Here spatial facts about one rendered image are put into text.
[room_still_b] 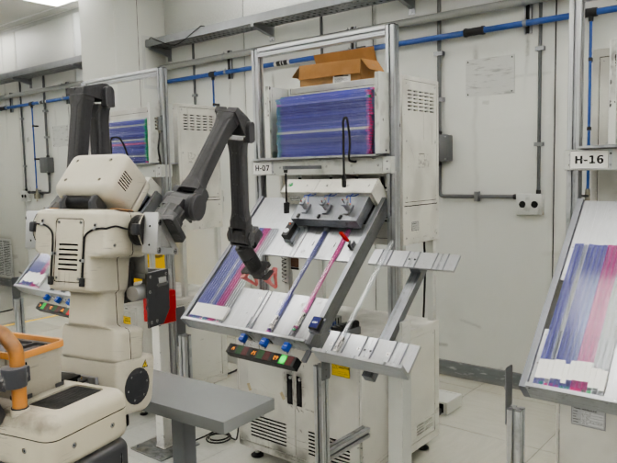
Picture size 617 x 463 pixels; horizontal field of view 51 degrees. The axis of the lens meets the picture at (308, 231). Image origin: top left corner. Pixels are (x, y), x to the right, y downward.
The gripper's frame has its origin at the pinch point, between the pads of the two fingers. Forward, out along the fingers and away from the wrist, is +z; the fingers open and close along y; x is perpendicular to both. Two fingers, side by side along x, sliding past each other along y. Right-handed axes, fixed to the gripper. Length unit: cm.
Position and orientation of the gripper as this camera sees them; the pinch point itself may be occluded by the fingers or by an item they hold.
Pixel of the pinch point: (265, 284)
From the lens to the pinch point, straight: 239.1
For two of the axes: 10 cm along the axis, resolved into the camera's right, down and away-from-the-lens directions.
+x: -5.0, 6.6, -5.6
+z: 4.0, 7.5, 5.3
